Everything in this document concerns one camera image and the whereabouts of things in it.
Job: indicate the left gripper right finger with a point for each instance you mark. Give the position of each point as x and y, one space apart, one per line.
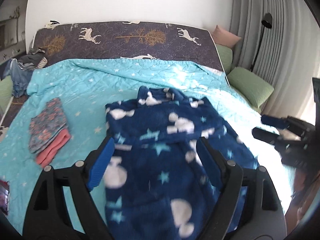
248 206

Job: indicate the turquoise star quilt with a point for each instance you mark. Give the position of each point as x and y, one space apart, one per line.
86 86

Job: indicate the black floor lamp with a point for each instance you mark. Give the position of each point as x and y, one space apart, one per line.
267 23

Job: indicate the small dark booklet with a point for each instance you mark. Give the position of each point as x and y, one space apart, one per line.
4 196

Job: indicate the pile of denim clothes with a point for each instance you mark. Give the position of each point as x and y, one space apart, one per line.
21 70

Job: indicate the green pillow left side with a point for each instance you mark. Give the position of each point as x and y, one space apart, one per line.
6 91

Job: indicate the green pillow at headboard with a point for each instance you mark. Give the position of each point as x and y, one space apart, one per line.
226 57

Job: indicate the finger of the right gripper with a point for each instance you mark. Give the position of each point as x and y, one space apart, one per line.
265 136
279 123

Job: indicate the pink pillow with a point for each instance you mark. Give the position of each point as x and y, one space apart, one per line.
224 37

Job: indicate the folded floral pink clothes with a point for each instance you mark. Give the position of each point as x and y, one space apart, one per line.
48 132

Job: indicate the green pillow near curtain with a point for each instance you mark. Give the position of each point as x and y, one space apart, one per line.
252 87

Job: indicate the grey curtain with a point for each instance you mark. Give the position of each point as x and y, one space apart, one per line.
289 54

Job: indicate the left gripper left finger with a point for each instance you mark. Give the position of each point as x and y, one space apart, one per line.
61 205

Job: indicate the navy fleece star pajama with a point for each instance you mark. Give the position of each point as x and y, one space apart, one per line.
155 184

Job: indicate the dark deer pattern bedsheet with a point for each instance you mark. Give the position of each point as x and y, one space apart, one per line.
120 40

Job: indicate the person's right hand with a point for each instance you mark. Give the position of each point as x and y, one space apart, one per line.
303 195

